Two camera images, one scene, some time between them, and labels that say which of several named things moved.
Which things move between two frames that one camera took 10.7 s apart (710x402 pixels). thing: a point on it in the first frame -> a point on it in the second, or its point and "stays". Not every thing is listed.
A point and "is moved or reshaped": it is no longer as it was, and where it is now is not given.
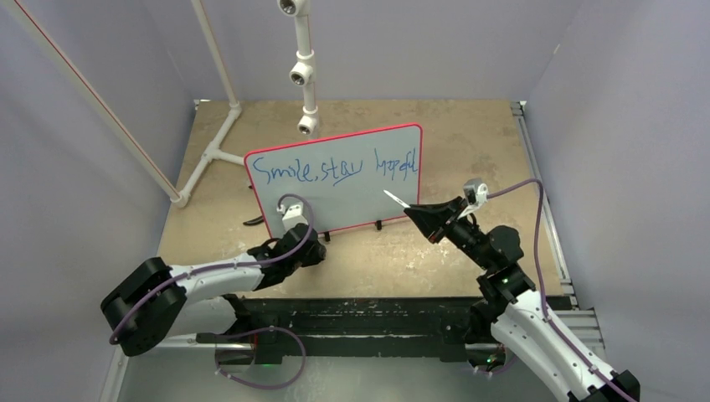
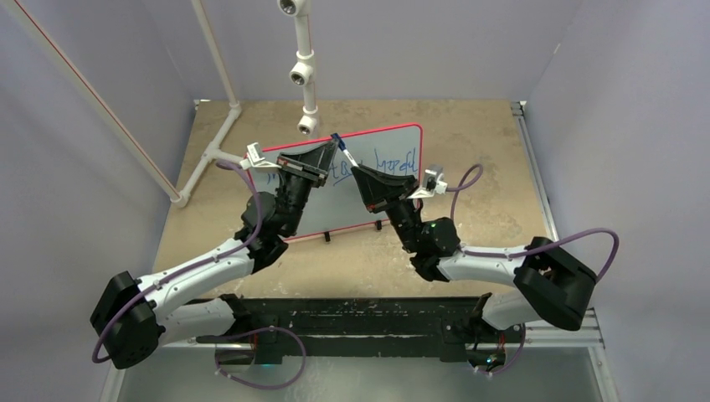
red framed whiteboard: [345, 178] stays
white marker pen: [397, 199] is moved or reshaped
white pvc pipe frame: [304, 73] stays
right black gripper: [434, 217] -> [376, 186]
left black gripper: [316, 255] -> [313, 166]
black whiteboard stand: [378, 223] stays
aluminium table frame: [345, 246] stays
